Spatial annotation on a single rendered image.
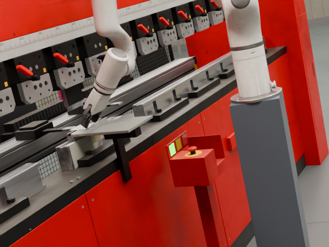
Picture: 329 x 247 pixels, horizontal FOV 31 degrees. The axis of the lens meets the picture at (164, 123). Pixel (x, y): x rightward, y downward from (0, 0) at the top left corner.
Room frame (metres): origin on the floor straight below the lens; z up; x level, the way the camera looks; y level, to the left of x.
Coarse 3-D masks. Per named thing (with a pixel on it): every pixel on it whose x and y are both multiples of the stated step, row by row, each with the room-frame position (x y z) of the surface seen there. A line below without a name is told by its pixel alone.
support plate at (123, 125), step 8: (112, 120) 2.31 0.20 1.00; (120, 120) 2.27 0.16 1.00; (128, 120) 2.24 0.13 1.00; (136, 120) 2.21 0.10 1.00; (144, 120) 2.18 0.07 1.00; (96, 128) 2.22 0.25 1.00; (104, 128) 2.19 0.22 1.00; (112, 128) 2.16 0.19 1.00; (120, 128) 2.13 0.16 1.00; (128, 128) 2.10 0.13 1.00; (72, 136) 2.21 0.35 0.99; (80, 136) 2.19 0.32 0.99
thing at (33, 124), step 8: (24, 128) 2.38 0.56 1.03; (32, 128) 2.36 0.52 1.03; (40, 128) 2.38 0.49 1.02; (48, 128) 2.40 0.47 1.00; (56, 128) 2.37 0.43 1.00; (64, 128) 2.33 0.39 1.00; (16, 136) 2.40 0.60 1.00; (24, 136) 2.37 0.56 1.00; (32, 136) 2.35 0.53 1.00; (40, 136) 2.37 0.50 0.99
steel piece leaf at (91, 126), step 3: (105, 117) 2.29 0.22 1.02; (99, 120) 2.26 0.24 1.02; (102, 120) 2.27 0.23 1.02; (105, 120) 2.29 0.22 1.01; (90, 123) 2.33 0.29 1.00; (93, 123) 2.32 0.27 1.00; (96, 123) 2.24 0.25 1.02; (99, 123) 2.25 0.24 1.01; (102, 123) 2.27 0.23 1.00; (90, 126) 2.27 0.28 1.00; (93, 126) 2.26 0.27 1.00; (96, 126) 2.23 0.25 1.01; (78, 129) 2.27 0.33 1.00; (81, 129) 2.26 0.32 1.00; (84, 129) 2.25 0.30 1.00
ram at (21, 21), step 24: (0, 0) 2.04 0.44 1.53; (24, 0) 2.14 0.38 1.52; (48, 0) 2.24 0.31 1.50; (72, 0) 2.36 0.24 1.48; (120, 0) 2.64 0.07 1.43; (144, 0) 2.81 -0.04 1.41; (192, 0) 3.23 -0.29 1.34; (0, 24) 2.02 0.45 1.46; (24, 24) 2.11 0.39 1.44; (48, 24) 2.22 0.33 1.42; (24, 48) 2.08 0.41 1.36
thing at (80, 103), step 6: (78, 84) 2.33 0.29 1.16; (60, 90) 2.26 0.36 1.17; (66, 90) 2.26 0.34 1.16; (72, 90) 2.29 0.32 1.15; (78, 90) 2.32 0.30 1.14; (66, 96) 2.26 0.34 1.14; (72, 96) 2.29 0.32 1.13; (78, 96) 2.32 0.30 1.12; (66, 102) 2.26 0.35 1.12; (72, 102) 2.28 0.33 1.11; (78, 102) 2.32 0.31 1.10; (72, 108) 2.29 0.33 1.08
